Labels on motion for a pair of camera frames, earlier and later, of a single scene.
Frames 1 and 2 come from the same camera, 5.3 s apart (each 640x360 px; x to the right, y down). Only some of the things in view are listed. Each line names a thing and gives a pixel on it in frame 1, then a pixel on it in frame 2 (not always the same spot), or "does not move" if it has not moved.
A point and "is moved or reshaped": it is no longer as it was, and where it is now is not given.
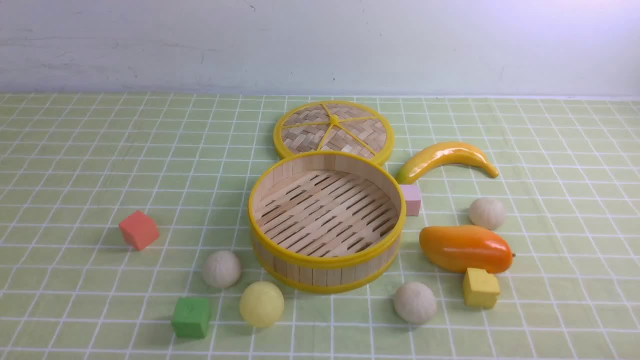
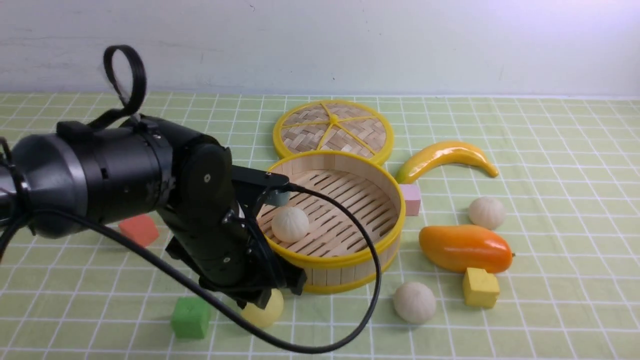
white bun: (221, 269) is moved or reshaped
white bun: (487, 212) does not move
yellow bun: (261, 304) does not move
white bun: (414, 303) does not move
